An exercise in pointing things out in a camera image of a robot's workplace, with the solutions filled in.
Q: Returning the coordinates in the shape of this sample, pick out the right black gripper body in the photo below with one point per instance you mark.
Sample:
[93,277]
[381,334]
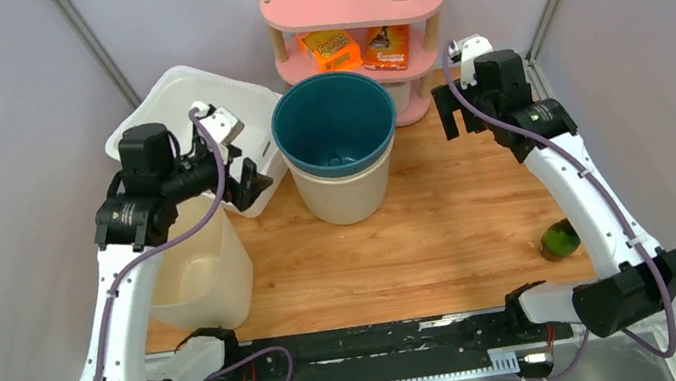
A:
[472,122]

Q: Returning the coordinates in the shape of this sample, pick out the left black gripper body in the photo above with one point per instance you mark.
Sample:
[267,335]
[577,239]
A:
[211,170]

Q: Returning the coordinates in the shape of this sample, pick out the beige round bucket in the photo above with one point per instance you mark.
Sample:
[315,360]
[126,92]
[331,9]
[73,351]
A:
[349,199]

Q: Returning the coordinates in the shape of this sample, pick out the teal plastic bucket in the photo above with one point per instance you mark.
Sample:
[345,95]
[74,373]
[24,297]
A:
[334,124]

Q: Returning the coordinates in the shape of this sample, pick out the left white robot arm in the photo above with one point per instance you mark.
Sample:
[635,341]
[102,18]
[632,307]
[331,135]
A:
[157,173]

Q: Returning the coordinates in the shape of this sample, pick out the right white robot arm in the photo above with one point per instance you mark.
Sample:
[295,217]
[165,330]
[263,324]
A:
[634,276]

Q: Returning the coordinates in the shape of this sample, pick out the white square plastic bin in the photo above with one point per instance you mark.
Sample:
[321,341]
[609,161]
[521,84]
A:
[171,98]

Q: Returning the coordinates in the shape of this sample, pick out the orange snack box right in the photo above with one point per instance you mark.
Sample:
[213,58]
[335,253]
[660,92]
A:
[387,48]

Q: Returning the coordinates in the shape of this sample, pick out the orange snack box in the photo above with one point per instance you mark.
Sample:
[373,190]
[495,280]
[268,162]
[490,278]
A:
[330,50]
[387,48]

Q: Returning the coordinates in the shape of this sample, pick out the beige square waste bin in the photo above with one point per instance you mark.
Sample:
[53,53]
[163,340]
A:
[206,280]

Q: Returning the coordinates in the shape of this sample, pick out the orange snack box left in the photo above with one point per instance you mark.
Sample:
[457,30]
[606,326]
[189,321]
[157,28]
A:
[330,50]

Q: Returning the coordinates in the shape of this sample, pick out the pink three-tier shelf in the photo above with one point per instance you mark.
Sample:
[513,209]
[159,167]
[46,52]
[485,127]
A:
[285,17]

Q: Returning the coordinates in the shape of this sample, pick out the green bottle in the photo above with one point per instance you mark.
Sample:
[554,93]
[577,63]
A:
[559,241]

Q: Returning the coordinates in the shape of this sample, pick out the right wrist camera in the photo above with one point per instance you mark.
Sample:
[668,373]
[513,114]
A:
[464,52]

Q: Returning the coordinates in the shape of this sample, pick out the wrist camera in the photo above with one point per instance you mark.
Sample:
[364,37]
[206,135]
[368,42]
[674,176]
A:
[218,122]
[464,52]

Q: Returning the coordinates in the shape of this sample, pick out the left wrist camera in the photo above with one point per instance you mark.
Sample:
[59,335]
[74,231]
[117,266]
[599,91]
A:
[218,122]

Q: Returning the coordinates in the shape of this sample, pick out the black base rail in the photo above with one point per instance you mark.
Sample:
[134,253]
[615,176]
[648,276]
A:
[369,352]

